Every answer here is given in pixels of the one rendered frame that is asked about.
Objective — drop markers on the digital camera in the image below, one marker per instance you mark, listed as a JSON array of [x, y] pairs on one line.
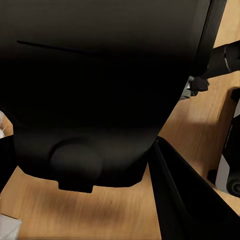
[[89, 84]]

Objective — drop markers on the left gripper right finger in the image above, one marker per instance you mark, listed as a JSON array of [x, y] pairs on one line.
[[187, 207]]

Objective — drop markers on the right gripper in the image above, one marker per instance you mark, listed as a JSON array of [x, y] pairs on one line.
[[218, 66]]

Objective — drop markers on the camera tripod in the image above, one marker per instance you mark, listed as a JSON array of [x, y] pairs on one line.
[[186, 93]]

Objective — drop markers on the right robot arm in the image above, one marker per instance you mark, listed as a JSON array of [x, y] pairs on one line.
[[225, 59]]

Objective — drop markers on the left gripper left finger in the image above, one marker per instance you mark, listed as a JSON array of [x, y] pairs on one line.
[[8, 161]]

